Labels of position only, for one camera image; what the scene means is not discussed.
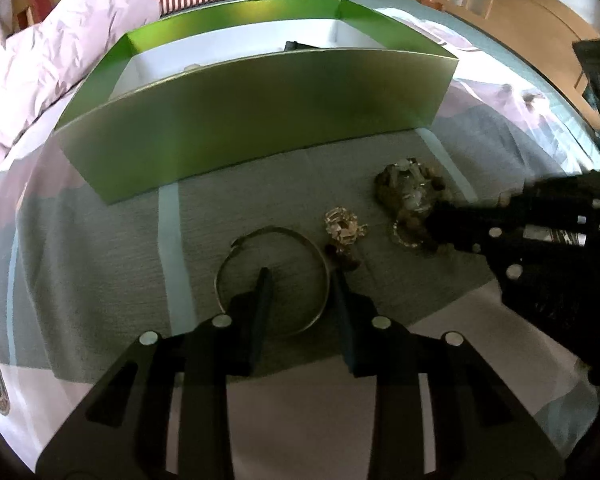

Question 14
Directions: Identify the black wrist watch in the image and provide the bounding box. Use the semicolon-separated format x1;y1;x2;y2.
284;41;320;52

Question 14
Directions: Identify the red chair back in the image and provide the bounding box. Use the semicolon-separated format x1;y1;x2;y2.
12;0;54;30

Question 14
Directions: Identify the silver metal bangle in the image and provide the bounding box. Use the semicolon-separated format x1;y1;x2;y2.
213;226;330;339

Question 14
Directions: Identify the wooden footboard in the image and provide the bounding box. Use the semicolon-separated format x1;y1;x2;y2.
428;0;600;129

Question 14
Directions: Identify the plaid pink grey bedsheet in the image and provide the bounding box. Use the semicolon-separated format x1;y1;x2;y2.
0;74;600;467

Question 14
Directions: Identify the green cardboard box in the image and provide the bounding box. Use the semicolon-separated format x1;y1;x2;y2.
55;0;457;203

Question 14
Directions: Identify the crystal cluster ring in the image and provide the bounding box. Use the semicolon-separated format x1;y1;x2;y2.
322;205;368;256

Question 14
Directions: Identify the brown wooden bead bracelet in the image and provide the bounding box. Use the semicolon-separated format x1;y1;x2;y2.
372;156;456;252

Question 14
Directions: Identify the pink crumpled duvet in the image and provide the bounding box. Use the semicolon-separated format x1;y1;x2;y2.
0;0;161;159

